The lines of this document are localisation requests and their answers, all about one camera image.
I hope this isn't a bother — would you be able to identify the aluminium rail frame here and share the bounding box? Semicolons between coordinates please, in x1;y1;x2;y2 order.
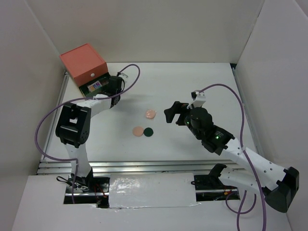
36;63;269;176

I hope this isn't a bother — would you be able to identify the mauve eyeshadow palette clear case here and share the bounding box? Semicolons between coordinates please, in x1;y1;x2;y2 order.
100;79;109;86

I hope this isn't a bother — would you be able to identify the green drawer box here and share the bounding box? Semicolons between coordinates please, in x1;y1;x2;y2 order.
78;73;111;98

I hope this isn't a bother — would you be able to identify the round peach powder puff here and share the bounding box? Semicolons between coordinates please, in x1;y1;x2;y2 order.
132;126;144;137

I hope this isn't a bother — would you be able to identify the colourful square eyeshadow palette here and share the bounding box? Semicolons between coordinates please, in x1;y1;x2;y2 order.
88;81;102;92

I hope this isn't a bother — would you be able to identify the wrapped pink makeup sponge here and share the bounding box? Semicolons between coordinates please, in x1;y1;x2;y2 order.
145;109;156;119

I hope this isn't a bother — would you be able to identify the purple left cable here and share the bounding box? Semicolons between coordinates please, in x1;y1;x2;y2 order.
35;64;141;205

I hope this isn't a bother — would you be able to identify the orange drawer box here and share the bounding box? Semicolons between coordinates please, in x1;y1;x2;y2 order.
60;43;108;87

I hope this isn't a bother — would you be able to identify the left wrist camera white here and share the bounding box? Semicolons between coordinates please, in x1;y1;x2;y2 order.
117;72;128;79

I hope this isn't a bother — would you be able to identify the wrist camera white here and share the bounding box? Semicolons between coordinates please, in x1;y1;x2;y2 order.
187;90;206;109
117;72;128;79

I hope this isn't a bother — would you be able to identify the purple cable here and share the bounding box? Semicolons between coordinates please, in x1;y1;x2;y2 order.
198;83;268;231
35;64;141;205

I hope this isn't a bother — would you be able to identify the white foil cover plate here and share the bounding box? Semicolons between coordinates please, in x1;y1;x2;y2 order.
109;173;197;208

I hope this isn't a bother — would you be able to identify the dark green round puff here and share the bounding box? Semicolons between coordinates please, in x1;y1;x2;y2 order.
143;127;154;137

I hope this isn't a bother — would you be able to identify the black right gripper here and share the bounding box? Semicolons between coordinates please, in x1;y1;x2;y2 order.
164;101;202;140

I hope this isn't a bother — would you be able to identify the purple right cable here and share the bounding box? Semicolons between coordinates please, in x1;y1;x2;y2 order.
198;83;268;231

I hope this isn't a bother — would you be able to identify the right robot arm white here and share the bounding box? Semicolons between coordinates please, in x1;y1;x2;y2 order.
164;101;299;213

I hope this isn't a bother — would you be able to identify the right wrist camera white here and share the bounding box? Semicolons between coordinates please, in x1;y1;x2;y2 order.
187;90;206;109

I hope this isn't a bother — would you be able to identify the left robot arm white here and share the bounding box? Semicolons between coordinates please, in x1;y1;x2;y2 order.
55;76;125;192

